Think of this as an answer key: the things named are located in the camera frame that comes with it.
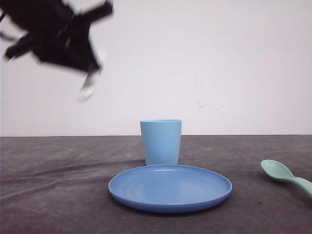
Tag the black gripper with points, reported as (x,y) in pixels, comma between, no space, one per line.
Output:
(55,33)

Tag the white plastic fork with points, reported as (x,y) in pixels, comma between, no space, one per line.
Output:
(89,85)

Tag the light blue plastic cup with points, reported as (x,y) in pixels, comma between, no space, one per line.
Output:
(161,140)

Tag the mint green plastic spoon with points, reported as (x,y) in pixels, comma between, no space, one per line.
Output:
(277,171)

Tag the blue plastic plate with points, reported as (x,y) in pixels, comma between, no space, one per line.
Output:
(171,189)

